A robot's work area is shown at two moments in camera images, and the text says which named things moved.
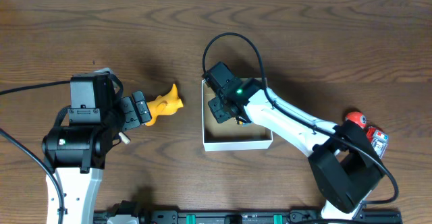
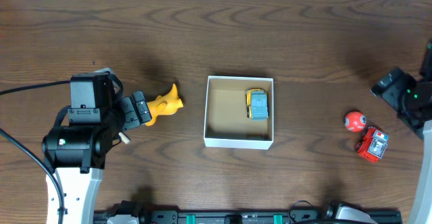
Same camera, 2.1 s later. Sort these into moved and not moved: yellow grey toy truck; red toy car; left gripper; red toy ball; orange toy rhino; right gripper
Moved: yellow grey toy truck; right gripper
Not moved: left gripper; orange toy rhino; red toy car; red toy ball
